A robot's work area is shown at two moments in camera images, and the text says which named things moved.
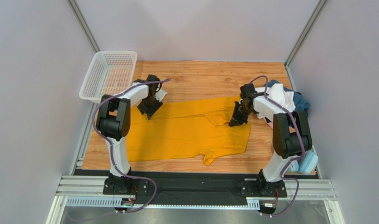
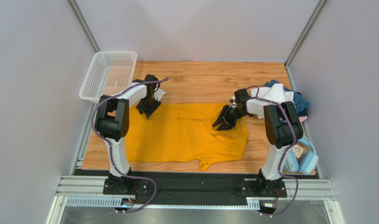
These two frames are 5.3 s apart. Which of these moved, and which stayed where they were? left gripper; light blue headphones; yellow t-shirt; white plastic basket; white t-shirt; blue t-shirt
Moved: yellow t-shirt
Stayed: white plastic basket; blue t-shirt; left gripper; light blue headphones; white t-shirt
